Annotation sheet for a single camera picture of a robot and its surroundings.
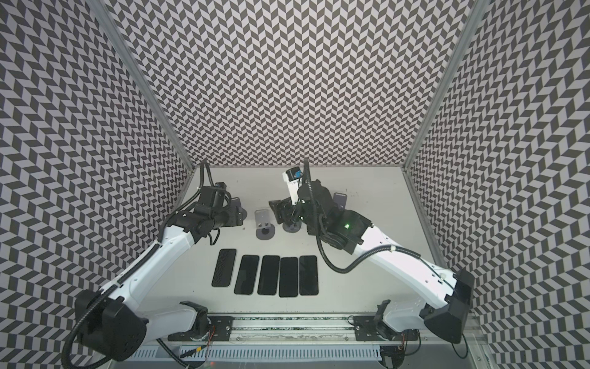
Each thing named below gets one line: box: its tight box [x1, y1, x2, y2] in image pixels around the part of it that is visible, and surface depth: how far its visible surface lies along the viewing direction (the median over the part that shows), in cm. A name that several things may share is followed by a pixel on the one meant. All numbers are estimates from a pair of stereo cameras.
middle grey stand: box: [281, 220, 302, 233], surface depth 96 cm
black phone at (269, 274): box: [257, 255, 281, 296], surface depth 86 cm
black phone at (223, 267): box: [211, 249, 237, 287], surface depth 87 cm
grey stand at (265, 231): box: [254, 209, 276, 240], surface depth 93 cm
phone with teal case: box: [278, 256, 299, 298], surface depth 86 cm
